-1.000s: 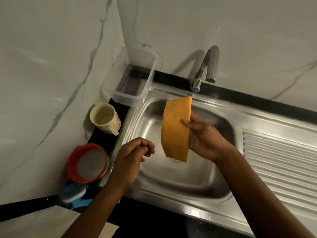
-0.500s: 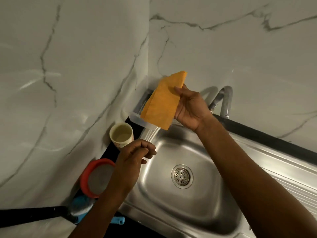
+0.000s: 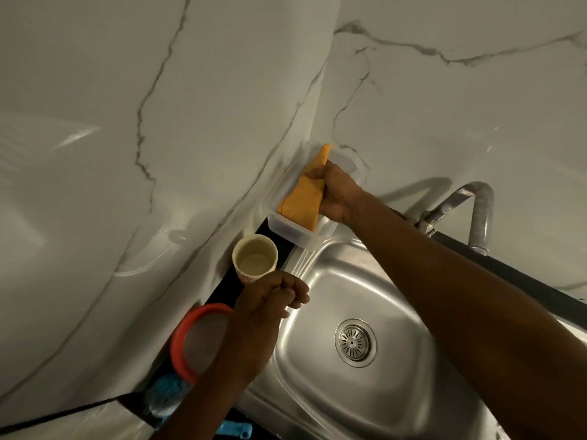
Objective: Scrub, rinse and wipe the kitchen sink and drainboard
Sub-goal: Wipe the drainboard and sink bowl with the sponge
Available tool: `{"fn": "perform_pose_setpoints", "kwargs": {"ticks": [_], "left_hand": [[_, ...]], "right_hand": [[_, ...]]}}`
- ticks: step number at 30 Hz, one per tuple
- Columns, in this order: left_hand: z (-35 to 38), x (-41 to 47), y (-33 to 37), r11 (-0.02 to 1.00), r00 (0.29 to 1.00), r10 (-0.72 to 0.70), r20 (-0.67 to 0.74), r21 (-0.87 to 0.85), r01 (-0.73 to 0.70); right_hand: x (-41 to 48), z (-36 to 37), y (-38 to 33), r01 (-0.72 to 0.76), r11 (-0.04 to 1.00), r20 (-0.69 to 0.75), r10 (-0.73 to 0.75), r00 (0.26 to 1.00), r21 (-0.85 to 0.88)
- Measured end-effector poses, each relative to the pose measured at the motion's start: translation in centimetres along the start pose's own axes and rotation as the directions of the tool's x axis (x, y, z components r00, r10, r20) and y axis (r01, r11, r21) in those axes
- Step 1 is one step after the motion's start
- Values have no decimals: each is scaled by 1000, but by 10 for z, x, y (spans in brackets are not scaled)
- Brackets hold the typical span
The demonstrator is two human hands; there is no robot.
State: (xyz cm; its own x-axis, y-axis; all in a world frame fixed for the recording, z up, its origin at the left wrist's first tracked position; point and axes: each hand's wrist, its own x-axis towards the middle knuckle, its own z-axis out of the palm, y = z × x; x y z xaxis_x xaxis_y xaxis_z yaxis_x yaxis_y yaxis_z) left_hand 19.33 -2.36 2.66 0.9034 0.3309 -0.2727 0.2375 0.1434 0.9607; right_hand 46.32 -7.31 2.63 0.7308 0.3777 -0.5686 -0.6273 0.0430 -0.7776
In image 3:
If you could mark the person's left hand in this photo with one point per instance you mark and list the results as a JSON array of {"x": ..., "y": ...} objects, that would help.
[{"x": 263, "y": 320}]

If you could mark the person's right hand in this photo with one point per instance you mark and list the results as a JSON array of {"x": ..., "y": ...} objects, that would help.
[{"x": 337, "y": 192}]

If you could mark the orange sponge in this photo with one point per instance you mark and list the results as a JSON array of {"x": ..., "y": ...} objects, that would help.
[{"x": 302, "y": 197}]

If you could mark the cream floral mug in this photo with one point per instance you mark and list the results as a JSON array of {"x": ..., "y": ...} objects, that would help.
[{"x": 250, "y": 263}]

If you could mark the blue brush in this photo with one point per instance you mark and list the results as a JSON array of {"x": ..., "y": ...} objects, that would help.
[{"x": 169, "y": 394}]

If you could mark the stainless steel sink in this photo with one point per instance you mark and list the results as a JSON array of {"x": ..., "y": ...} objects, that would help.
[{"x": 367, "y": 384}]

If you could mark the chrome faucet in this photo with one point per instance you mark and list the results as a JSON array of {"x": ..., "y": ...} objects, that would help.
[{"x": 479, "y": 210}]

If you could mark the person's right forearm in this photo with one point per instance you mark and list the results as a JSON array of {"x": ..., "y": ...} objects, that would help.
[{"x": 472, "y": 316}]

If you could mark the clear plastic container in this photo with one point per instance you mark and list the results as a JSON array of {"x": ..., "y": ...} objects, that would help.
[{"x": 293, "y": 233}]

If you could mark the red round soap tub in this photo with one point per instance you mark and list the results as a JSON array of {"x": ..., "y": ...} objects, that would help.
[{"x": 176, "y": 343}]

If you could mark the round metal drain strainer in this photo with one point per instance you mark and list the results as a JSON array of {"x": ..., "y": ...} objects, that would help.
[{"x": 355, "y": 342}]

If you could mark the grey metal appliance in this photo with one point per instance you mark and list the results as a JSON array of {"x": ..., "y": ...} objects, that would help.
[{"x": 69, "y": 426}]

